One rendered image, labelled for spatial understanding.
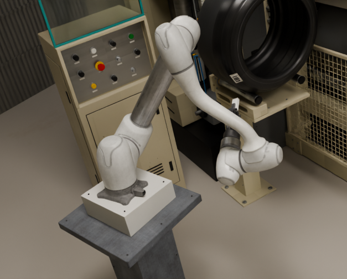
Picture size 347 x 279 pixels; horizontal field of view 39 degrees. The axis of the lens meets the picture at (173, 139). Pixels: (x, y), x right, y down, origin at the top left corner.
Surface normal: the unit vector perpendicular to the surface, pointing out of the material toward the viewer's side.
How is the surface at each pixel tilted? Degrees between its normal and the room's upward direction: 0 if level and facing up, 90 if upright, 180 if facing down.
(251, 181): 90
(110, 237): 0
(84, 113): 90
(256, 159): 80
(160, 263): 90
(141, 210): 90
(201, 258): 0
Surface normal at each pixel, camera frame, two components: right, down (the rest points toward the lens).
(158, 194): 0.73, 0.22
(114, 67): 0.47, 0.39
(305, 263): -0.20, -0.83
